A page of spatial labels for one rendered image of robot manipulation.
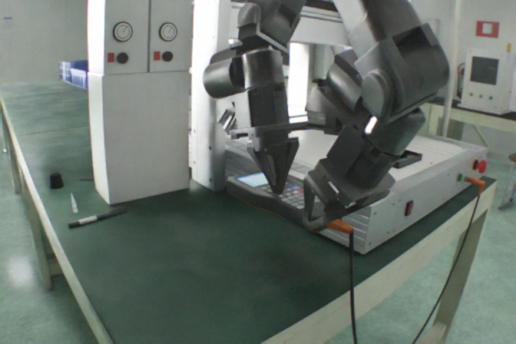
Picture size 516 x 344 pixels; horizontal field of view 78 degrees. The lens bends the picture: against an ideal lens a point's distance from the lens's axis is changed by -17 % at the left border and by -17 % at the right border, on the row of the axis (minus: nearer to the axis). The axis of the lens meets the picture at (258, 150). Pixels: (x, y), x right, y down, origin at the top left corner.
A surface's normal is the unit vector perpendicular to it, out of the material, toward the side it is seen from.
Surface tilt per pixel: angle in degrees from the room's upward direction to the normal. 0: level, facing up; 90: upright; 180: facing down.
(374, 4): 66
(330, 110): 90
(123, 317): 0
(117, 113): 90
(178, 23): 90
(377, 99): 113
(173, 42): 90
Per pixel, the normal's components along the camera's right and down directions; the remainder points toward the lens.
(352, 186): 0.35, -0.72
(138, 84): 0.64, 0.23
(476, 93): -0.77, 0.15
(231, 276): 0.04, -0.96
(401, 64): 0.17, -0.14
